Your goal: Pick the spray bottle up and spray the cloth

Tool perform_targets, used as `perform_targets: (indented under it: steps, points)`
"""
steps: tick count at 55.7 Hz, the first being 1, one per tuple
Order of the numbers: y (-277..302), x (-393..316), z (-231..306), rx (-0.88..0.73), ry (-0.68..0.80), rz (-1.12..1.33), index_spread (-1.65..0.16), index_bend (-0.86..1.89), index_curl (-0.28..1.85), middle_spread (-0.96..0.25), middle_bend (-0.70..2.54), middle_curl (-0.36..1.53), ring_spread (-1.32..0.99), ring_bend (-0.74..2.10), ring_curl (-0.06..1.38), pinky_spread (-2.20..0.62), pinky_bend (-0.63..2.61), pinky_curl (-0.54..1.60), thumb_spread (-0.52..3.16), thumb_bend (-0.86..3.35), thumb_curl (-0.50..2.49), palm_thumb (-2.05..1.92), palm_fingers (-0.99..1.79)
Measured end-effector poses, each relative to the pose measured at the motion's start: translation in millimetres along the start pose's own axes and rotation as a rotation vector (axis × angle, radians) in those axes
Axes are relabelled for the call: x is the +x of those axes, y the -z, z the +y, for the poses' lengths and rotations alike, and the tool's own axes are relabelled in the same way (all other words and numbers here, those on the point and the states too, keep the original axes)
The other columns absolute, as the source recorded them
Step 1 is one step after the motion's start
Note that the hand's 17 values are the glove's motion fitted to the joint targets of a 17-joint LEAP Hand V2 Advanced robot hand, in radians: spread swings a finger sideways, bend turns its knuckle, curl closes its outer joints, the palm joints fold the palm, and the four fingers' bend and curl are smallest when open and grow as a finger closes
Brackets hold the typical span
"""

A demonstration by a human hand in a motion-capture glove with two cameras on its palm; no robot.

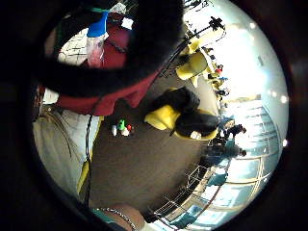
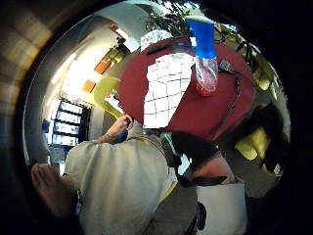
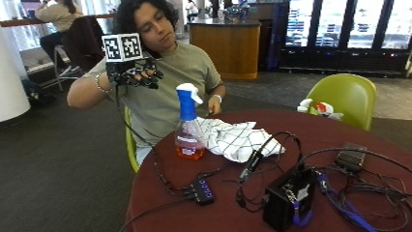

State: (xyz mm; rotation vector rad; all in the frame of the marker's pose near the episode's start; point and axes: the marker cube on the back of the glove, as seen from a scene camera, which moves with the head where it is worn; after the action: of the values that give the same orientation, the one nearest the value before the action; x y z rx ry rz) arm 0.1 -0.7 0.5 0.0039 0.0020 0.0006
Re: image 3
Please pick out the metal chair with dark jacket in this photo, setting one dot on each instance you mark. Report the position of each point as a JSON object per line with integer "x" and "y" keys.
{"x": 82, "y": 42}

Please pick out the dark bag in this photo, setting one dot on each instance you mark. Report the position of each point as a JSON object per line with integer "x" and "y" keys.
{"x": 36, "y": 93}

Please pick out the glass door fridge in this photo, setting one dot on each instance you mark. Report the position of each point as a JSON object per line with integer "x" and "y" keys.
{"x": 346, "y": 32}

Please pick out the green chair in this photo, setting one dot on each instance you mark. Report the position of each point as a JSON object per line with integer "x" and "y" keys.
{"x": 346, "y": 96}
{"x": 130, "y": 145}

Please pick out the black box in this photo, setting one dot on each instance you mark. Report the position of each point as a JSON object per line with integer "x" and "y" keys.
{"x": 285, "y": 199}

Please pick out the white checked cloth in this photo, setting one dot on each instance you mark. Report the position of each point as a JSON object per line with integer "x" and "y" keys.
{"x": 233, "y": 138}

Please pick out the black usb hub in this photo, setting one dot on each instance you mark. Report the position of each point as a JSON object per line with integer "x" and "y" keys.
{"x": 202, "y": 190}

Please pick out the spray bottle with orange liquid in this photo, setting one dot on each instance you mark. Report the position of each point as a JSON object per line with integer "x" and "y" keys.
{"x": 188, "y": 135}

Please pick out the black stick camera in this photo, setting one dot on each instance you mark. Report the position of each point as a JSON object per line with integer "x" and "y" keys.
{"x": 252, "y": 164}

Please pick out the white and red spray bottle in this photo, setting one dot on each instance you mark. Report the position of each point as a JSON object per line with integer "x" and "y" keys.
{"x": 324, "y": 109}

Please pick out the silver wrist band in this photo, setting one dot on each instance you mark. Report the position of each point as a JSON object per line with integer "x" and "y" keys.
{"x": 217, "y": 97}

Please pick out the round wooden counter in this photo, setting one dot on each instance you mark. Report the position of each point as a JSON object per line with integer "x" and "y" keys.
{"x": 226, "y": 48}

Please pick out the white pillar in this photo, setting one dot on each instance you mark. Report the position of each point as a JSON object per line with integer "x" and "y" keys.
{"x": 10, "y": 80}

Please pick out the person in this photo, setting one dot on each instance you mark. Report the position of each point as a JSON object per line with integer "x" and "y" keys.
{"x": 57, "y": 19}
{"x": 192, "y": 9}
{"x": 170, "y": 80}

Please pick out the white marker cube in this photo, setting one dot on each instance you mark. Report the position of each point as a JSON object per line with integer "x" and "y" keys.
{"x": 121, "y": 47}

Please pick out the black power adapter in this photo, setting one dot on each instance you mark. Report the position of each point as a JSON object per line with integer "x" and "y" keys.
{"x": 350, "y": 157}

